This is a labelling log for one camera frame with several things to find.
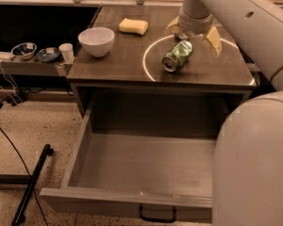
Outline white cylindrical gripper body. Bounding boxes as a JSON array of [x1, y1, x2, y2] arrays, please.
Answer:
[[178, 8, 214, 40]]

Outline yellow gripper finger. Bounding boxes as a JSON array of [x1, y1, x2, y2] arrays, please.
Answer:
[[164, 17, 180, 34], [202, 26, 223, 57]]

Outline crushed green soda can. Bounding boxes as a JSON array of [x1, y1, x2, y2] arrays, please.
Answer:
[[162, 40, 193, 73]]

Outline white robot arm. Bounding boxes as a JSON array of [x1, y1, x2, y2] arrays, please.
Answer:
[[179, 0, 283, 226]]

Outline wooden cabinet with dark top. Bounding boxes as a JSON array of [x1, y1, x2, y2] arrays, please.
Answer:
[[67, 6, 257, 125]]

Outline open grey top drawer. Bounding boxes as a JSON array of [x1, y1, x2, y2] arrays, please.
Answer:
[[41, 95, 228, 223]]

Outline yellow sponge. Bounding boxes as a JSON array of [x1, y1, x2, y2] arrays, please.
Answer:
[[119, 18, 148, 36]]

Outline white bowl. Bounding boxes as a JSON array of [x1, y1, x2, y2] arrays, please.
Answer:
[[78, 27, 115, 57]]

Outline small white paper cup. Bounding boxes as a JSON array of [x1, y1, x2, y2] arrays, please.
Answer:
[[59, 43, 75, 63]]

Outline dark blue saucer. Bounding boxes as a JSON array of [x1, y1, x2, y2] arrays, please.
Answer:
[[36, 47, 60, 62]]

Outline white power strip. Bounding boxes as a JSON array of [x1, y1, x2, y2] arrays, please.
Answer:
[[0, 52, 12, 60]]

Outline black stand leg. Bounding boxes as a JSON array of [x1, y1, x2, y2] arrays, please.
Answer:
[[11, 144, 54, 226]]

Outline white cable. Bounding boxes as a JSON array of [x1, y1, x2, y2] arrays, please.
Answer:
[[0, 59, 24, 105]]

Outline black drawer handle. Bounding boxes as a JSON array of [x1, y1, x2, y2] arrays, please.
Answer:
[[139, 204, 177, 224]]

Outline black floor cable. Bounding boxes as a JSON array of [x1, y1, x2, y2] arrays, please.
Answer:
[[0, 119, 50, 226]]

